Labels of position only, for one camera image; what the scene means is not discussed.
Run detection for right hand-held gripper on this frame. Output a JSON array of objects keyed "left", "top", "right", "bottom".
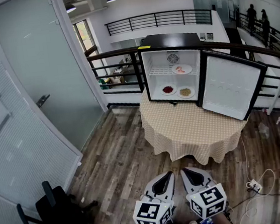
[{"left": 179, "top": 163, "right": 231, "bottom": 223}]

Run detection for white wire fridge shelf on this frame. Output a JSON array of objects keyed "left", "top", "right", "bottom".
[{"left": 147, "top": 60, "right": 198, "bottom": 81}]

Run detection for black mini fridge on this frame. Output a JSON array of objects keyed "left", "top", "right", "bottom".
[{"left": 135, "top": 21, "right": 274, "bottom": 133}]

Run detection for framed wall pictures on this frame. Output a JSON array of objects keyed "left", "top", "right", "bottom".
[{"left": 199, "top": 31, "right": 215, "bottom": 42}]

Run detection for large window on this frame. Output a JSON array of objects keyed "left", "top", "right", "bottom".
[{"left": 72, "top": 18, "right": 99, "bottom": 58}]

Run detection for frosted glass door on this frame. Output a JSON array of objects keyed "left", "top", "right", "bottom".
[{"left": 0, "top": 0, "right": 110, "bottom": 161}]

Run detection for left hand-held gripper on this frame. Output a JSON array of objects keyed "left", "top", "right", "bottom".
[{"left": 127, "top": 170, "right": 181, "bottom": 224}]

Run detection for white power strip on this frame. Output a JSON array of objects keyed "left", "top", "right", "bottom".
[{"left": 246, "top": 178, "right": 264, "bottom": 195}]

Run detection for white round plate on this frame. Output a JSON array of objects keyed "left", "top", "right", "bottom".
[
  {"left": 158, "top": 82, "right": 178, "bottom": 97},
  {"left": 176, "top": 85, "right": 196, "bottom": 100},
  {"left": 171, "top": 62, "right": 194, "bottom": 77}
]

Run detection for metal door handle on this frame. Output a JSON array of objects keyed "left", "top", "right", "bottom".
[{"left": 35, "top": 94, "right": 52, "bottom": 109}]

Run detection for clear plastic bottle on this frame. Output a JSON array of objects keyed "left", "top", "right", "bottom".
[{"left": 257, "top": 121, "right": 271, "bottom": 140}]

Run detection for black metal balcony railing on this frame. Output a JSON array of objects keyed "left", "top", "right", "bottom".
[{"left": 103, "top": 6, "right": 213, "bottom": 38}]

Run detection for black metal walkway railing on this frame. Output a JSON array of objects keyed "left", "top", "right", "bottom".
[{"left": 229, "top": 5, "right": 280, "bottom": 59}]

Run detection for person's right forearm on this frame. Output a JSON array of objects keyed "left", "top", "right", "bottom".
[{"left": 213, "top": 210, "right": 237, "bottom": 224}]

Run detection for white power cable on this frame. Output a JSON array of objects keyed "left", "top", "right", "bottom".
[{"left": 230, "top": 130, "right": 280, "bottom": 224}]

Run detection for black office chair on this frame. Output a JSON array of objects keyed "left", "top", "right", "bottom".
[{"left": 13, "top": 174, "right": 102, "bottom": 224}]

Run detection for dark wooden handrail railing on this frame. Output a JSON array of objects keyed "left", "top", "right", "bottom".
[{"left": 86, "top": 28, "right": 280, "bottom": 134}]

